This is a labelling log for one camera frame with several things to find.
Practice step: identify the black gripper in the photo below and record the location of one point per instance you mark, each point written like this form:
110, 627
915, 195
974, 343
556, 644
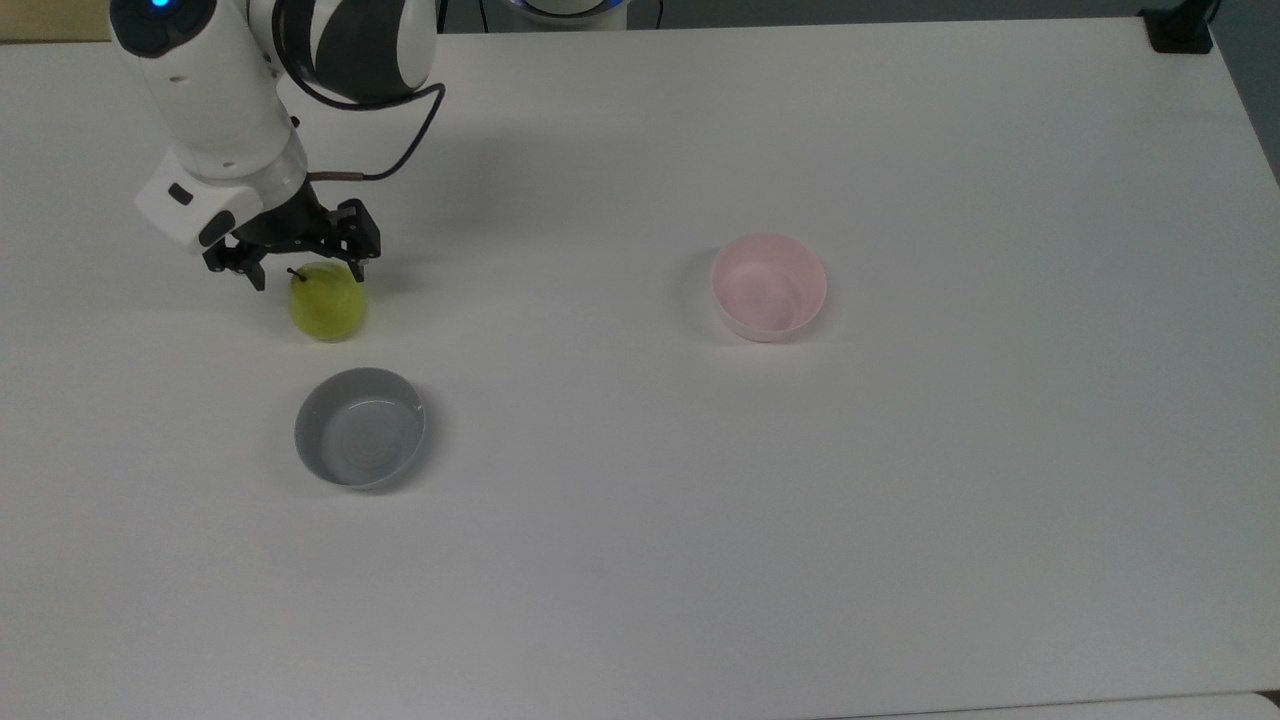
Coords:
290, 225

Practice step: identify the green pear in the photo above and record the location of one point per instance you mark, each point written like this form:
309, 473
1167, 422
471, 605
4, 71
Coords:
325, 305

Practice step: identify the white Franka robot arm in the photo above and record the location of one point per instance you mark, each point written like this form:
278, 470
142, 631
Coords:
200, 90

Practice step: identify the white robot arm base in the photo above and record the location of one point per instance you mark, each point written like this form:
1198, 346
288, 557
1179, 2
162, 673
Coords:
570, 8

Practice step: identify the grey bowl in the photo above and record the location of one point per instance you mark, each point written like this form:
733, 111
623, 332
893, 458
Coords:
360, 435

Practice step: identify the pink bowl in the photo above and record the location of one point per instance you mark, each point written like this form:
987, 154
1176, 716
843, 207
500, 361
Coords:
768, 290

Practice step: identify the white adjoining table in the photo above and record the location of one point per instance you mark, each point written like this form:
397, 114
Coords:
1200, 712

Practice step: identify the black table clamp mount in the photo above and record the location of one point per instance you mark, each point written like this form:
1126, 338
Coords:
1180, 35

